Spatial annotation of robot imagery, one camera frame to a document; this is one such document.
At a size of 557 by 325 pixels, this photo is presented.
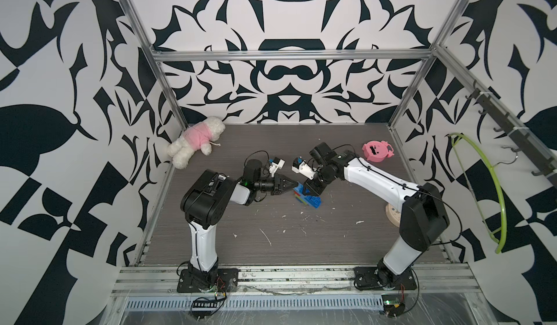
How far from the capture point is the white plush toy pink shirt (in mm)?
1040

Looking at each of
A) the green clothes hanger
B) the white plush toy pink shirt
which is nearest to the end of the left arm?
the white plush toy pink shirt

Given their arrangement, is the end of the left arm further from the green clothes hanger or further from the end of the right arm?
the green clothes hanger

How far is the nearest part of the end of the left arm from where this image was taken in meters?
0.79

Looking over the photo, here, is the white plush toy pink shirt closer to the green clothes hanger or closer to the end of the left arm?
the end of the left arm
